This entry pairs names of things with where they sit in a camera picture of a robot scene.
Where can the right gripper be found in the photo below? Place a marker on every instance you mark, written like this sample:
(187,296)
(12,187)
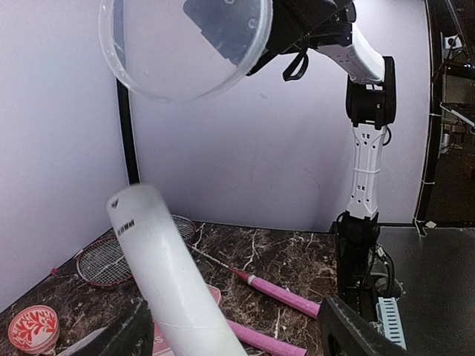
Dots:
(296,27)

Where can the clear plastic tube lid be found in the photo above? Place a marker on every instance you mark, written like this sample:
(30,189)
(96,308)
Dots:
(181,51)

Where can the red badminton racket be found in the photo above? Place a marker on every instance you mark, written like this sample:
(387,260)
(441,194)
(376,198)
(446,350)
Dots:
(188,230)
(103,264)

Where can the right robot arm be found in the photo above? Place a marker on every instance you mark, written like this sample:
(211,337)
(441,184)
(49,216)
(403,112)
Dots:
(371,108)

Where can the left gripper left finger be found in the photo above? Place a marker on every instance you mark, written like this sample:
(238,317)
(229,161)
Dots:
(132,333)

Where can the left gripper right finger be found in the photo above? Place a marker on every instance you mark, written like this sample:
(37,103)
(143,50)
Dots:
(344,332)

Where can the pink racket bag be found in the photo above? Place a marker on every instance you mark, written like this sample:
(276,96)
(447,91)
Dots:
(194,323)

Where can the white cable tray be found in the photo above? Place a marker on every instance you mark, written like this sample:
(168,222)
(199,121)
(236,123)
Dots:
(389,322)

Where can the red white patterned bowl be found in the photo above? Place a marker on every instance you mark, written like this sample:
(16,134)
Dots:
(35,330)

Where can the white shuttlecock tube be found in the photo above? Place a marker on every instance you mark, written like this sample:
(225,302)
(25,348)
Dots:
(158,257)

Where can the right black frame post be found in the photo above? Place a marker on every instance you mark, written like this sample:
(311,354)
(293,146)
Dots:
(126,128)

